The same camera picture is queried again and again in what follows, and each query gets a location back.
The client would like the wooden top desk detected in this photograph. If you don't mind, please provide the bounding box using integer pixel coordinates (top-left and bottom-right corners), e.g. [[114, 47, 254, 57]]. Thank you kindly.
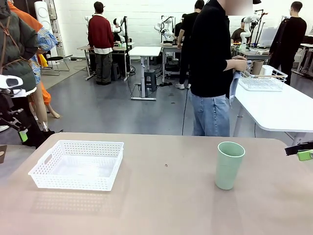
[[77, 45, 135, 81]]

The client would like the white cup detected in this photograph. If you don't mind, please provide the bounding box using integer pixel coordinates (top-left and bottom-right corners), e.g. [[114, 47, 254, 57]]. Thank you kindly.
[[260, 65, 274, 76]]

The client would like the dark plastic stool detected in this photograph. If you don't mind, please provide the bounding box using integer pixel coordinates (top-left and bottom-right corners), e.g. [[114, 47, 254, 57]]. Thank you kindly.
[[111, 63, 122, 81]]

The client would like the large white table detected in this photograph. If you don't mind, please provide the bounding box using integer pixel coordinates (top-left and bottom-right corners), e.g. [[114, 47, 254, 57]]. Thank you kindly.
[[231, 73, 313, 147]]

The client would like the brown board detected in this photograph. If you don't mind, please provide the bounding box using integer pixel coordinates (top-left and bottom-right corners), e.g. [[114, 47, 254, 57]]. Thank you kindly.
[[0, 144, 8, 165]]

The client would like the mannequin leg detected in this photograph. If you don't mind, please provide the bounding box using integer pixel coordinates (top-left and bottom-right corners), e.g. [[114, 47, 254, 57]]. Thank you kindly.
[[29, 83, 61, 128]]

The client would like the blue patterned garment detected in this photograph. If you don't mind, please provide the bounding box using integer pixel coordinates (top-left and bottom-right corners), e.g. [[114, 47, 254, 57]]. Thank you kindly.
[[31, 26, 59, 85]]

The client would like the white perforated plastic basket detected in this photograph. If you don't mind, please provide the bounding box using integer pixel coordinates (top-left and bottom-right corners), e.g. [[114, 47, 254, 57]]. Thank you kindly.
[[28, 140, 125, 192]]

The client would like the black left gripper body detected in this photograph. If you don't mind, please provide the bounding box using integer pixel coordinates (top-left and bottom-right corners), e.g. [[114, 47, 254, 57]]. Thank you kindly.
[[0, 94, 15, 118]]

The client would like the white desk with cables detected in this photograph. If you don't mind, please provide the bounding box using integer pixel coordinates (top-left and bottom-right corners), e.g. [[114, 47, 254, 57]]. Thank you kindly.
[[292, 43, 313, 76]]

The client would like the person's right forearm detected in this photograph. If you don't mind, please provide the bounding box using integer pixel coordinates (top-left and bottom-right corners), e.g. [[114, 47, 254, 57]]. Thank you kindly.
[[207, 58, 233, 73]]

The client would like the white wire dish rack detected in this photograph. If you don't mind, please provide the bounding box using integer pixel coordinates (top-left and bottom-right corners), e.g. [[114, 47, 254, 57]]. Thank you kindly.
[[238, 65, 289, 92]]

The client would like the orange garment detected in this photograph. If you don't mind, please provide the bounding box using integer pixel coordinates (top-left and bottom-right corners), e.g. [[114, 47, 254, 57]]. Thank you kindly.
[[7, 0, 52, 106]]

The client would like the thin black cable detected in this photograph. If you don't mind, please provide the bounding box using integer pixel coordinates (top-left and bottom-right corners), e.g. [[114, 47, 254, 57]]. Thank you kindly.
[[181, 89, 191, 136]]

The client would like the man in black with glasses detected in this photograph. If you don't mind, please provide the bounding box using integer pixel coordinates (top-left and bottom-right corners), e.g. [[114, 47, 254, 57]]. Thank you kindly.
[[268, 1, 308, 86]]

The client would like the person's right hand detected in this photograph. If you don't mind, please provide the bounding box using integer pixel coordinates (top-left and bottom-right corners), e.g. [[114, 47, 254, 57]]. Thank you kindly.
[[232, 59, 248, 72]]

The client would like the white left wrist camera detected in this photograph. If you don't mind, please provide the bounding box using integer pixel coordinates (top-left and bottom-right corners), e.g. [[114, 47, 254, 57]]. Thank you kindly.
[[0, 74, 24, 98]]

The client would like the black chair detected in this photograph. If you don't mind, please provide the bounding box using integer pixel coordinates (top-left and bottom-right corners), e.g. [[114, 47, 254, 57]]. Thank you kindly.
[[41, 55, 73, 76]]

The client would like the dark green padded jacket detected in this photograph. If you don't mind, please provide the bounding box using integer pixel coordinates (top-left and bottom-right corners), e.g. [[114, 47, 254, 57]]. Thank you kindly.
[[0, 0, 40, 91]]

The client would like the white standing desk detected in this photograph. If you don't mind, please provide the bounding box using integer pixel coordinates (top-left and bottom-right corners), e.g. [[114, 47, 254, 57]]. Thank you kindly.
[[128, 46, 162, 101]]

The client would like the man in red sweater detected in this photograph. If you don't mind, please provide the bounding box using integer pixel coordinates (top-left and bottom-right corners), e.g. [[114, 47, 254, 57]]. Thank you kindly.
[[87, 1, 115, 86]]

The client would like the grey plastic stool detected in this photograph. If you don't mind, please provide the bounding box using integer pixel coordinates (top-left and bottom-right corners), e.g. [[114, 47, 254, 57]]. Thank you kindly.
[[143, 70, 157, 93]]

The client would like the mint green cup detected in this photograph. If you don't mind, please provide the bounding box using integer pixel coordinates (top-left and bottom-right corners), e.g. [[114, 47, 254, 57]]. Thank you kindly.
[[214, 141, 246, 190]]

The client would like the seated person in olive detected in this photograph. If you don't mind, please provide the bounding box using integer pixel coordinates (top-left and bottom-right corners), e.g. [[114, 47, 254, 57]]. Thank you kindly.
[[231, 22, 247, 44]]

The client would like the blue-grey cloth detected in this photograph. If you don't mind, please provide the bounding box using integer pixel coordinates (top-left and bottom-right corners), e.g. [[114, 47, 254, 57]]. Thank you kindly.
[[228, 60, 253, 109]]

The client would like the person in black t-shirt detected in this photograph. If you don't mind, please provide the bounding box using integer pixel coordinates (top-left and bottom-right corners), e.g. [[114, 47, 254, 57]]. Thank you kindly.
[[175, 0, 205, 90]]

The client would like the grey metal desk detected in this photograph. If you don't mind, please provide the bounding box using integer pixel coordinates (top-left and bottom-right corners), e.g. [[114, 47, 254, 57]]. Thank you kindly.
[[161, 43, 183, 83]]

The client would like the person in black sweater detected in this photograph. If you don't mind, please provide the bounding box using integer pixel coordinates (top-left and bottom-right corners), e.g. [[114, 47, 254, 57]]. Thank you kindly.
[[189, 0, 254, 137]]

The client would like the translucent white box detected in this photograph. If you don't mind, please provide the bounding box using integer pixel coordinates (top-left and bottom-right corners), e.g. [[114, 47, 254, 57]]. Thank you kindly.
[[259, 26, 279, 47]]

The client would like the black stand pole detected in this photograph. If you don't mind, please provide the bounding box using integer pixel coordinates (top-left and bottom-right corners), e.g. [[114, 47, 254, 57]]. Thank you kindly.
[[123, 16, 130, 81]]

